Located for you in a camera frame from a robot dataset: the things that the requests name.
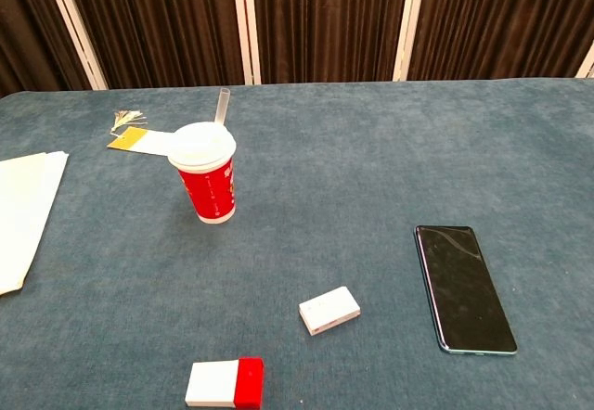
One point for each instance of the orange white bookmark with tassel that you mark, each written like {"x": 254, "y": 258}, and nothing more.
{"x": 139, "y": 141}

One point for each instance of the transparent plastic straw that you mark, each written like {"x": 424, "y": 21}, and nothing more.
{"x": 223, "y": 104}

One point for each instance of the dark brown curtain panel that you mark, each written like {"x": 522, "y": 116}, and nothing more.
{"x": 325, "y": 20}
{"x": 153, "y": 20}
{"x": 23, "y": 25}
{"x": 501, "y": 16}

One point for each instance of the blue-grey carpeted table surface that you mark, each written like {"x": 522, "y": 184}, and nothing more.
{"x": 371, "y": 150}

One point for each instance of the white partition frame post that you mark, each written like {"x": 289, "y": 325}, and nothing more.
{"x": 587, "y": 64}
{"x": 248, "y": 25}
{"x": 408, "y": 20}
{"x": 69, "y": 16}

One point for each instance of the stack of white paper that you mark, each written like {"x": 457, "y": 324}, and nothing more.
{"x": 23, "y": 215}

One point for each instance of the black smartphone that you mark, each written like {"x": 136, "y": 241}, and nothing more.
{"x": 464, "y": 289}

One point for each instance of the white and red block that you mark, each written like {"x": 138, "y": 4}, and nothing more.
{"x": 223, "y": 382}

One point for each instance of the small white box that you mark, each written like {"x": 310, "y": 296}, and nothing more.
{"x": 329, "y": 308}

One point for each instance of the red paper cup white lid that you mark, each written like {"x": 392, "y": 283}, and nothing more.
{"x": 209, "y": 187}

